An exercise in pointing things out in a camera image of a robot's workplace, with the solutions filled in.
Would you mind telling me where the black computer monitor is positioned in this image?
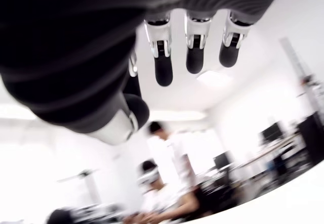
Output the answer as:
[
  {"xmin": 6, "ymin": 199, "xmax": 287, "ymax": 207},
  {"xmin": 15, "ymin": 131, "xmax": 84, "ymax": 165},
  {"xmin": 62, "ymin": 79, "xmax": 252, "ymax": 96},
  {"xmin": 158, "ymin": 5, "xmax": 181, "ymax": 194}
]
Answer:
[
  {"xmin": 260, "ymin": 122, "xmax": 285, "ymax": 144},
  {"xmin": 214, "ymin": 152, "xmax": 233, "ymax": 171}
]

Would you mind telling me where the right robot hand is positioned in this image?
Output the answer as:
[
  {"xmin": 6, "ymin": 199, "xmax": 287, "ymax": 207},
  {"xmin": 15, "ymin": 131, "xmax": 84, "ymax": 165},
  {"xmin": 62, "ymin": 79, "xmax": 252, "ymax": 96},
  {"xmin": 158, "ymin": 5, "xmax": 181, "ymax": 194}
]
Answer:
[{"xmin": 0, "ymin": 0, "xmax": 275, "ymax": 146}]

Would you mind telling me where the dark-haired person head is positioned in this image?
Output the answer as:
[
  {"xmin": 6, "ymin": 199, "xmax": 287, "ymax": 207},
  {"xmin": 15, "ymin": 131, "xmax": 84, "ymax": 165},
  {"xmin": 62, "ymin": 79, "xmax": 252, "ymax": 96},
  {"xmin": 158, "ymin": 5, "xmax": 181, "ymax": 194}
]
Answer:
[{"xmin": 47, "ymin": 207, "xmax": 77, "ymax": 224}]

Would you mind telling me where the standing person in white shirt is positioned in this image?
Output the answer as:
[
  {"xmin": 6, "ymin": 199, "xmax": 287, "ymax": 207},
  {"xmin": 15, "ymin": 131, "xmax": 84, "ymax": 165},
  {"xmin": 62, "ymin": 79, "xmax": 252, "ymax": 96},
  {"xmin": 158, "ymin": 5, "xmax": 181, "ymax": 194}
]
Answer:
[{"xmin": 146, "ymin": 121, "xmax": 200, "ymax": 192}]

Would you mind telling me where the seated person in white shirt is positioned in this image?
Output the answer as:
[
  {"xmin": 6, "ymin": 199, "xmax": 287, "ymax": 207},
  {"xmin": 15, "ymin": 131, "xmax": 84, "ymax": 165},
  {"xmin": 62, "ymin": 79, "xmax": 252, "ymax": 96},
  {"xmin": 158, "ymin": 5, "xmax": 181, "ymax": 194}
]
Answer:
[{"xmin": 138, "ymin": 160, "xmax": 200, "ymax": 221}]

